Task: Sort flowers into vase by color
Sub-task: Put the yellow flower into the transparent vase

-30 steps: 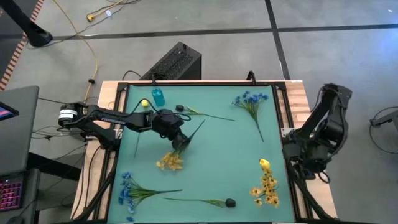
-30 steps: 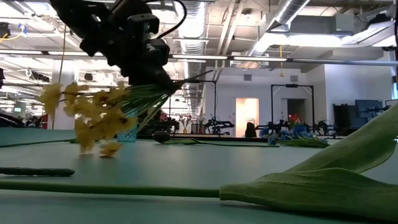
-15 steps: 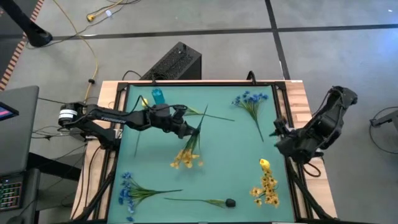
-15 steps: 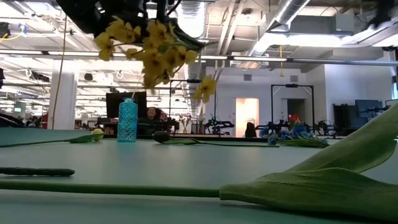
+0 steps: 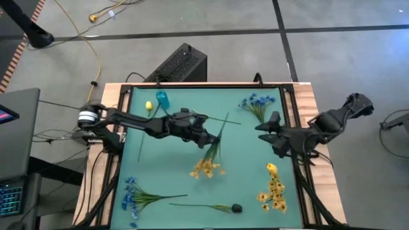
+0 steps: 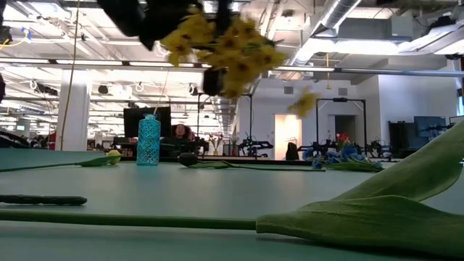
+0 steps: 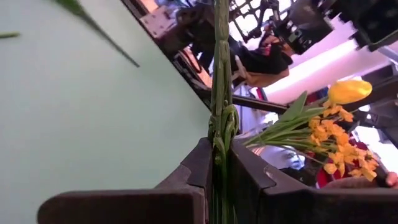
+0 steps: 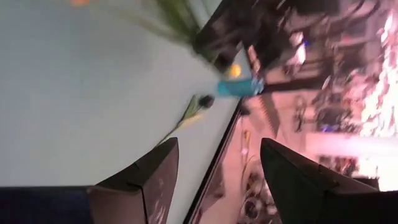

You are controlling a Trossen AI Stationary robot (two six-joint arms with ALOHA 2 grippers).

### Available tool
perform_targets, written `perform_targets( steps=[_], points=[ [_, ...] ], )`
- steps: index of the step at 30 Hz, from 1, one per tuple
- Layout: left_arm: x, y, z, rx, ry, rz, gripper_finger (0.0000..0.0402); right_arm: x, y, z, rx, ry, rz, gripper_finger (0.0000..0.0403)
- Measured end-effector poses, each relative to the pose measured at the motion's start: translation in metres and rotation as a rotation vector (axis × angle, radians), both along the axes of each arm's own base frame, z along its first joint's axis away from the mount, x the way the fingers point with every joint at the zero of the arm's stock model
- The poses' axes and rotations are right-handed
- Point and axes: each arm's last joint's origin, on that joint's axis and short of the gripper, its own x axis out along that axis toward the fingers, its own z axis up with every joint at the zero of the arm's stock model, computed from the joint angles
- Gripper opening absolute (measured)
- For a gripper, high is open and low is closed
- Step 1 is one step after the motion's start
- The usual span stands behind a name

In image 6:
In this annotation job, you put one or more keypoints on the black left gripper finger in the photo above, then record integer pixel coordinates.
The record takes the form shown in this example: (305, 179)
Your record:
(224, 16)
(214, 82)

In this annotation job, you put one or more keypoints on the yellow daisy bunch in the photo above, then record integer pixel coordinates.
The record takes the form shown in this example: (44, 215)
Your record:
(239, 54)

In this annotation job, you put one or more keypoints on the black tulip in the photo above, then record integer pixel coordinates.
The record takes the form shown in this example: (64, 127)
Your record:
(188, 160)
(362, 224)

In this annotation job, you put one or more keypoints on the yellow tulip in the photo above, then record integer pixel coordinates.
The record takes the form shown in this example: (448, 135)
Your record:
(114, 156)

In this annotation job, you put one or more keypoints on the blue flower bunch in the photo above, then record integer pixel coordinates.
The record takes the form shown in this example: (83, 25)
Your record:
(348, 156)
(43, 200)

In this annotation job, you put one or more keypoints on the background vase with flowers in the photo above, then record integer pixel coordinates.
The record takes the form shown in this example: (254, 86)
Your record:
(215, 141)

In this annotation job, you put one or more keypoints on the blue glass vase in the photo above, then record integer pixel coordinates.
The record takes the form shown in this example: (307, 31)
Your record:
(148, 141)

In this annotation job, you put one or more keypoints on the red background flowers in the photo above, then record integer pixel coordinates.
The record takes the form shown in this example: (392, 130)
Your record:
(343, 138)

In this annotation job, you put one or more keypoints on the person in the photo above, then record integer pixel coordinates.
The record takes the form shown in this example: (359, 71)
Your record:
(180, 132)

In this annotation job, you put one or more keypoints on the black monitor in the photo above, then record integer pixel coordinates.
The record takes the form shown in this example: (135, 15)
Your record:
(145, 110)

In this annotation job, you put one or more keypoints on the black background robot rig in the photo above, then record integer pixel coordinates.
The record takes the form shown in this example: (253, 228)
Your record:
(253, 146)
(322, 148)

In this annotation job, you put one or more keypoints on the black bag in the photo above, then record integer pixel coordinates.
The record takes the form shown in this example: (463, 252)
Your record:
(292, 152)

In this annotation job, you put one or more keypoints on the teal table mat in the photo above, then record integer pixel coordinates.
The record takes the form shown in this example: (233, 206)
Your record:
(217, 192)

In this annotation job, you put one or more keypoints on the grey background monitor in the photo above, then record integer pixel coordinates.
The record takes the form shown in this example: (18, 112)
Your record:
(429, 127)

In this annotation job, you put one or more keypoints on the black metal table frame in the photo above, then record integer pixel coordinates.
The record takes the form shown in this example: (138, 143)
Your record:
(261, 161)

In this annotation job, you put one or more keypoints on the silver air duct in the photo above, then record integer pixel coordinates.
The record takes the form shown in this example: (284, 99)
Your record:
(337, 14)

